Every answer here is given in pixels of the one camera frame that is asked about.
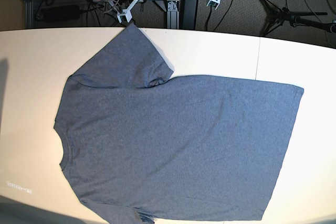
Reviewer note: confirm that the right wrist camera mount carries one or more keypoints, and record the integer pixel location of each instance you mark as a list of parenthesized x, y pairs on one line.
[(126, 14)]

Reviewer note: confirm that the blue grey T-shirt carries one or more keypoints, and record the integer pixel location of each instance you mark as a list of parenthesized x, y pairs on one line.
[(140, 144)]

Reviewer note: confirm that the black power adapter brick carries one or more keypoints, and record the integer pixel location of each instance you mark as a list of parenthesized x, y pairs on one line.
[(189, 14)]

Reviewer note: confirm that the black tripod stand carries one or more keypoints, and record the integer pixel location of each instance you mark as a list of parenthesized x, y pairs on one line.
[(276, 17)]

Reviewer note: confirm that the aluminium frame post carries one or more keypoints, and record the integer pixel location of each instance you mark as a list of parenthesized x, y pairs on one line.
[(172, 12)]

